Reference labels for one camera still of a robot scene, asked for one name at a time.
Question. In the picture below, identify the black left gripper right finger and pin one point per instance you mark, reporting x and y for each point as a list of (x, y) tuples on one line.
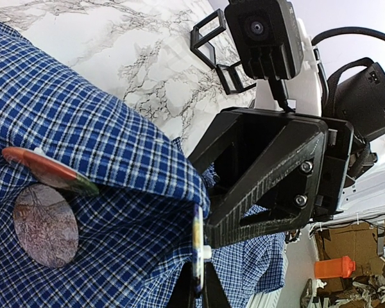
[(213, 292)]

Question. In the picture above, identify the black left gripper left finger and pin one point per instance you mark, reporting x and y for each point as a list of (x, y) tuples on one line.
[(184, 293)]

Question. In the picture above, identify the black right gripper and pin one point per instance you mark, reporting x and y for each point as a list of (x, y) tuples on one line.
[(276, 171)]

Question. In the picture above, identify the white blue round brooch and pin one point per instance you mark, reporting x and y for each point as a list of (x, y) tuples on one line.
[(199, 253)]

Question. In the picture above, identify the blue checked shirt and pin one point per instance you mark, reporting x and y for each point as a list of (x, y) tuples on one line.
[(135, 235)]

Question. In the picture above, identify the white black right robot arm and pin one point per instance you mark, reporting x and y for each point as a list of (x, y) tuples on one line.
[(356, 94)]

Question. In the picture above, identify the brown round brooch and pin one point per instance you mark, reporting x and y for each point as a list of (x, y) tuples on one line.
[(45, 226)]

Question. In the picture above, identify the orange rimmed round brooch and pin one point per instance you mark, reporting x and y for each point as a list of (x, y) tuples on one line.
[(49, 171)]

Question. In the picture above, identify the orange plastic bottle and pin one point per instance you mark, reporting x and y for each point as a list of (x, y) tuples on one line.
[(334, 268)]

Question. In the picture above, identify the black frame stand middle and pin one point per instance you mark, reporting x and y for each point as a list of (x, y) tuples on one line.
[(231, 78)]

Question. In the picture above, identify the black frame stand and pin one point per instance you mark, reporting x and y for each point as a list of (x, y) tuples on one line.
[(231, 78), (200, 44)]

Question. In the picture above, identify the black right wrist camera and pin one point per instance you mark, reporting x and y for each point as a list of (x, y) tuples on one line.
[(266, 37)]

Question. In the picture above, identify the black frame stand far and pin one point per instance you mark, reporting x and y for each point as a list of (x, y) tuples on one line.
[(200, 44)]

